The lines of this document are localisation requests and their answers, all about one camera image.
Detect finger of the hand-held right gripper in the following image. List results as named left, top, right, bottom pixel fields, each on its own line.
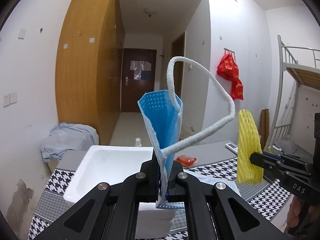
left=249, top=151, right=313, bottom=180
left=262, top=152, right=312, bottom=167

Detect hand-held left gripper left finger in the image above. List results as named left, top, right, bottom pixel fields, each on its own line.
left=30, top=155, right=162, bottom=240

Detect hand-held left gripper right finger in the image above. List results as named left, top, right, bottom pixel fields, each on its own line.
left=166, top=161, right=290, bottom=240

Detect yellow foam net sleeve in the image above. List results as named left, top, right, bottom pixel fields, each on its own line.
left=236, top=109, right=264, bottom=184

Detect white foam box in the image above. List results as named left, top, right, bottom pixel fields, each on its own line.
left=63, top=145, right=175, bottom=239

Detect person's right hand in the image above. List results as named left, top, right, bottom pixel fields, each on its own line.
left=287, top=196, right=304, bottom=233

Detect red snack packet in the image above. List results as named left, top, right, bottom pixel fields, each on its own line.
left=175, top=155, right=197, bottom=168

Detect brown rolled mats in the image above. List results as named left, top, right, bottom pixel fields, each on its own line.
left=261, top=109, right=270, bottom=137

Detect metal bunk bed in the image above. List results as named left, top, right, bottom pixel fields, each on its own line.
left=266, top=35, right=320, bottom=160

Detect dark brown entrance door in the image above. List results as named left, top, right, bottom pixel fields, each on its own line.
left=121, top=48, right=157, bottom=113

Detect houndstooth tablecloth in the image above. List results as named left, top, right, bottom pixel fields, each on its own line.
left=29, top=155, right=297, bottom=240

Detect light blue cloth pile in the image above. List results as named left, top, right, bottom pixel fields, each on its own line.
left=40, top=122, right=99, bottom=163

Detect red plastic bag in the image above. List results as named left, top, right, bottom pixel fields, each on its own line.
left=216, top=53, right=244, bottom=100

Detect wooden side door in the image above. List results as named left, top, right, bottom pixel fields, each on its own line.
left=171, top=32, right=187, bottom=98

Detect wooden wardrobe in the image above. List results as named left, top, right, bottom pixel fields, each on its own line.
left=55, top=0, right=125, bottom=145

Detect ceiling lamp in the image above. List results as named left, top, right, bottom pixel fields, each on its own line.
left=143, top=7, right=159, bottom=18

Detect white wall socket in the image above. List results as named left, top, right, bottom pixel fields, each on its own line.
left=2, top=92, right=18, bottom=108

